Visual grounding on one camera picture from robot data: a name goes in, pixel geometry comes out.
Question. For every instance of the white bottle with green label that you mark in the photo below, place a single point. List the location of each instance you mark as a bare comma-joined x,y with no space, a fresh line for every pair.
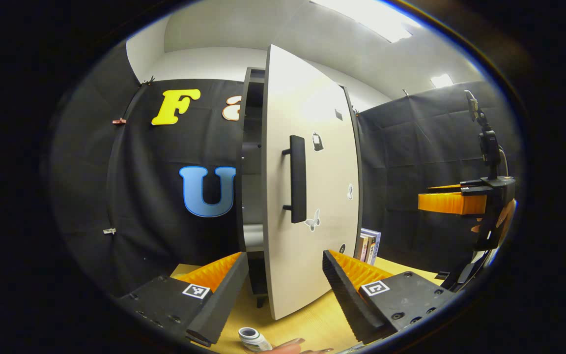
253,339

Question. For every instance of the blue white book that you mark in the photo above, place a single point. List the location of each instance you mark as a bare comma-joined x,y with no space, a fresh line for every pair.
375,246

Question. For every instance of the black backdrop cloth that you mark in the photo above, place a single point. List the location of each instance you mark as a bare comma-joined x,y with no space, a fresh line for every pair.
140,196

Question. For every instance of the long ceiling light panel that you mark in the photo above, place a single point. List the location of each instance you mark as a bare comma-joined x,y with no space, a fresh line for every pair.
371,19

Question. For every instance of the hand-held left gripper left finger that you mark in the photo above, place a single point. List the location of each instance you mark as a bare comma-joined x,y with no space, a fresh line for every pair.
226,292

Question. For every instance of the thin colourful book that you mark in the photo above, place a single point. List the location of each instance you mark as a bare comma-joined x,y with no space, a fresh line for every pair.
364,248

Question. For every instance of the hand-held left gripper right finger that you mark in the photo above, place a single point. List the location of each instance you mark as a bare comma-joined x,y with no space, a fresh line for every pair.
344,300

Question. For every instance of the small ceiling light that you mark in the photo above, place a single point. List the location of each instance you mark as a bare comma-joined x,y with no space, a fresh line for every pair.
441,80

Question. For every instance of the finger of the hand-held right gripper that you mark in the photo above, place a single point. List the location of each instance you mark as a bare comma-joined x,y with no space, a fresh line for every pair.
450,204
469,185

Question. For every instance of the dark grey cabinet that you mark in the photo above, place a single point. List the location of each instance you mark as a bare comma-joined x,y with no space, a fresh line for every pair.
253,167

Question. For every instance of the pink metal clip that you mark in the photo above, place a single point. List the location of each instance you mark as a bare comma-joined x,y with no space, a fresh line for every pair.
119,121

